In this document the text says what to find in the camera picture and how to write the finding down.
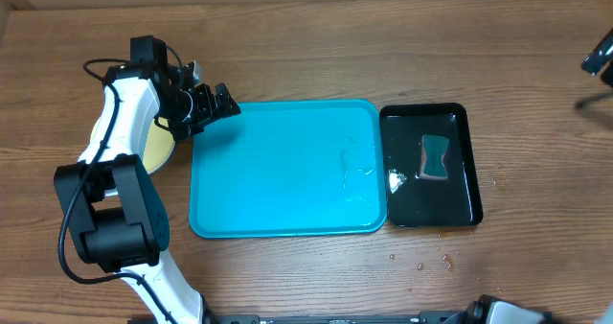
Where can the green scrubbing sponge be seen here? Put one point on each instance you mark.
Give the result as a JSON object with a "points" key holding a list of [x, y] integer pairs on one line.
{"points": [[432, 158]]}

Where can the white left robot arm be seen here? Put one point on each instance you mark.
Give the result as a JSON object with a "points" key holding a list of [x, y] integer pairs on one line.
{"points": [[115, 225]]}

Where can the teal serving tray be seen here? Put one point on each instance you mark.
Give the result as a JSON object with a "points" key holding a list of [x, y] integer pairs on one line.
{"points": [[285, 169]]}

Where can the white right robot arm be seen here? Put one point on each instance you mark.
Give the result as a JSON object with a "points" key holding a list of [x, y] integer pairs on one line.
{"points": [[492, 310]]}

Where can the yellow plate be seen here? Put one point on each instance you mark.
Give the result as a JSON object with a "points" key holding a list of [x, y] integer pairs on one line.
{"points": [[154, 148]]}

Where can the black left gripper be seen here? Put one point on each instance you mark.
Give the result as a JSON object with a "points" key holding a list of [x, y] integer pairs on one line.
{"points": [[208, 109]]}

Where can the black water tray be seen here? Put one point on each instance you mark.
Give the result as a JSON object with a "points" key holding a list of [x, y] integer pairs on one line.
{"points": [[416, 202]]}

